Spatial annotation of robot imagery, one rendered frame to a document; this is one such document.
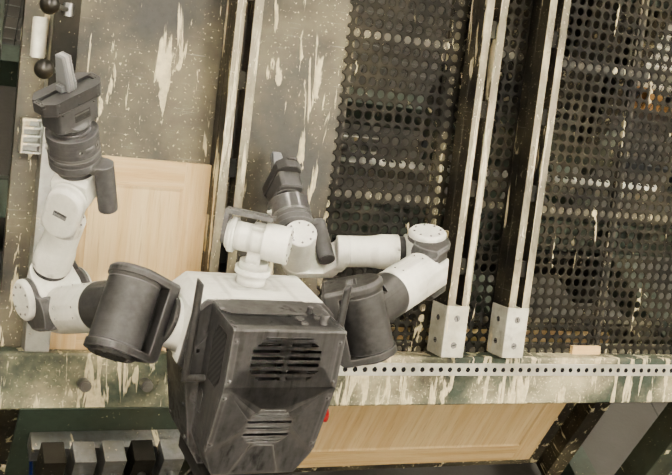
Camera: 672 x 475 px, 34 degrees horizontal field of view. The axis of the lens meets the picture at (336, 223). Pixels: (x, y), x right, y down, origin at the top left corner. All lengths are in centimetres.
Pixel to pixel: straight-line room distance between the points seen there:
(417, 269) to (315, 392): 40
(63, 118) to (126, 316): 33
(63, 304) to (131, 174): 44
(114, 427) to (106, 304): 64
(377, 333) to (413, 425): 120
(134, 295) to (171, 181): 57
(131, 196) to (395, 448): 127
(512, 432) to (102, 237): 155
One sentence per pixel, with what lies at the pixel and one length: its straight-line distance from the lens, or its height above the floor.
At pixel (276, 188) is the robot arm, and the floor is 127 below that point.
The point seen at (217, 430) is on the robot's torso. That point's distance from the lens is 184.
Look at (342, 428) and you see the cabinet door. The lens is 310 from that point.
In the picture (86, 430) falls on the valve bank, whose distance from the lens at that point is 244.
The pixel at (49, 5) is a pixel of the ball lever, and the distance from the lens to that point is 215.
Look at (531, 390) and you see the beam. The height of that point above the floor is 84.
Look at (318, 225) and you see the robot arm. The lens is 228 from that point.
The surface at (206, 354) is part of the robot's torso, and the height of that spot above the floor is 130.
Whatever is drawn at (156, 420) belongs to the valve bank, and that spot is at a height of 77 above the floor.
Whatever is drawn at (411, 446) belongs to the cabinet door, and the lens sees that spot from 327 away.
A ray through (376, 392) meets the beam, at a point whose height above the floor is 83.
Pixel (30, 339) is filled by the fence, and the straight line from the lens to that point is 234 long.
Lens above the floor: 259
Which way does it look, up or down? 35 degrees down
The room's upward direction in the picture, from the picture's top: 23 degrees clockwise
